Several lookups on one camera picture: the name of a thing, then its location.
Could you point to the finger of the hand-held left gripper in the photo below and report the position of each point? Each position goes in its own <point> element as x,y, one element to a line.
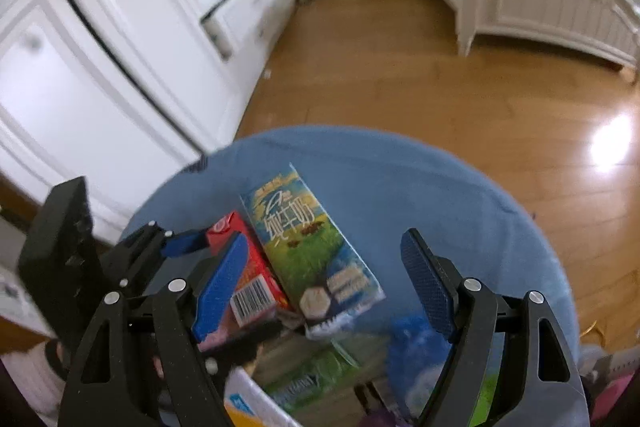
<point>182,243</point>

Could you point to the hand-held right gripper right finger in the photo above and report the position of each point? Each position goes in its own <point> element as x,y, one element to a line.
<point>430,287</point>

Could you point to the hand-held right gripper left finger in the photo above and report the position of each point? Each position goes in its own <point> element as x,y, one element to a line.
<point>220,287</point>

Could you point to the red snack box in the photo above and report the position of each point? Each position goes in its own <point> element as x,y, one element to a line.
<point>260,277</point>

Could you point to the green blue milk carton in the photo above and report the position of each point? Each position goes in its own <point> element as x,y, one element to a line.
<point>300,237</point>
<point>415,372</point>

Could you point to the green packet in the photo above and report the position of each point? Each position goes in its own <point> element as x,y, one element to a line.
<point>305,377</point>

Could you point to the blue tablecloth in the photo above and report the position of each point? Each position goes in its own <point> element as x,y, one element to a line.
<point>400,187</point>

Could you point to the white yellow box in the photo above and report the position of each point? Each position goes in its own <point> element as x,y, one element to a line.
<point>250,402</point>

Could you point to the white wardrobe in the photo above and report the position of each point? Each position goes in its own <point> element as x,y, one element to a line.
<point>125,32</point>

